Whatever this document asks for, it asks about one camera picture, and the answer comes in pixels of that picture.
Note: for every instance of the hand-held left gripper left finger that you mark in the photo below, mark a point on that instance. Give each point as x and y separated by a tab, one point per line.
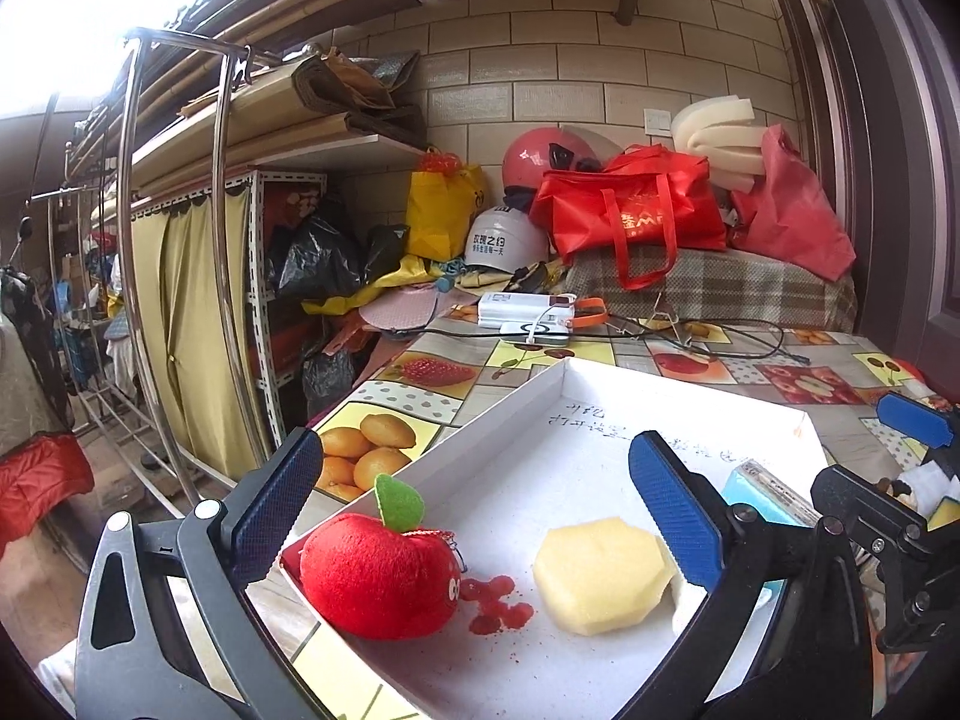
277	506

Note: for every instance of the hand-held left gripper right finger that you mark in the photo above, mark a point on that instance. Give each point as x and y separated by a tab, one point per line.
671	510

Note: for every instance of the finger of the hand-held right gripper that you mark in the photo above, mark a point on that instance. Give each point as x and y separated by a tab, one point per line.
862	506
915	418

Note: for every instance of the blue tissue pack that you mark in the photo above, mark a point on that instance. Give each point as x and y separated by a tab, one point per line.
765	491

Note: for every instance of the yellow sponge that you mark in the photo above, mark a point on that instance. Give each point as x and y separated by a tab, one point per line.
600	577

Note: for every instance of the white cardboard box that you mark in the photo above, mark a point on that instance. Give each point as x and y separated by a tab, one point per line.
570	465

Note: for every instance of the red plush apple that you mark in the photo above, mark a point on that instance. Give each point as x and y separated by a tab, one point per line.
375	577

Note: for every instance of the black plastic bag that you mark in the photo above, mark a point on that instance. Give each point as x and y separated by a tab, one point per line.
326	375
386	247
315	255

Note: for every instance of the red gel sticker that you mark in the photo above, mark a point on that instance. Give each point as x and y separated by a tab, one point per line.
495	600

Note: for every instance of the yellow curtain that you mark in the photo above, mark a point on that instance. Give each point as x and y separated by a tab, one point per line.
187	315

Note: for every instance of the white phone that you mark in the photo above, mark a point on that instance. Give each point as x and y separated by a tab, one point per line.
536	334

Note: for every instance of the plaid cloth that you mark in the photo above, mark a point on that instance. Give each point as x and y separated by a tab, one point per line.
712	285

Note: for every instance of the white metal shelf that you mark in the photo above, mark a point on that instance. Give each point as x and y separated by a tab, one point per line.
259	277

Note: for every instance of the pink sun hat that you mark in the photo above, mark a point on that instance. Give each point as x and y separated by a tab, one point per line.
397	307

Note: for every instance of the red jacket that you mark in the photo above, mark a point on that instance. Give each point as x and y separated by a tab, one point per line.
41	480

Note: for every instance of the red plastic bag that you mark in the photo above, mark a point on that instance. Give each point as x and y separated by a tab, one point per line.
795	210

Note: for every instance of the white power bank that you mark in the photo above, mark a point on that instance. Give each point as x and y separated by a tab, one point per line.
525	310

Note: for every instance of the brown door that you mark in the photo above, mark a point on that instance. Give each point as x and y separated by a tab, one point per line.
900	165

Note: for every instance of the steel clothes rack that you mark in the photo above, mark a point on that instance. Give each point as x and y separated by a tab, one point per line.
217	240

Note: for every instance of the red tote bag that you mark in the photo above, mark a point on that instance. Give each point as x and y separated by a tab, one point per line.
637	210

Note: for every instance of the white helmet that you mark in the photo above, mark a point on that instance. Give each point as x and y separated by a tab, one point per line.
506	240

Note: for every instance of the yellow shopping bag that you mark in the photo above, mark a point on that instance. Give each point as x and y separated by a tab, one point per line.
439	214

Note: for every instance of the white foam roll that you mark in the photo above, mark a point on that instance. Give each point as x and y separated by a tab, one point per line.
712	135

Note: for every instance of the pink helmet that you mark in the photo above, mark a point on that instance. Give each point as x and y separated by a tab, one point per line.
532	157

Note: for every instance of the brown cardboard pile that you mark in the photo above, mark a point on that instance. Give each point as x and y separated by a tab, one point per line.
352	90

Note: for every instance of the white wall switch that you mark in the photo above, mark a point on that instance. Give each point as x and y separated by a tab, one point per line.
658	120

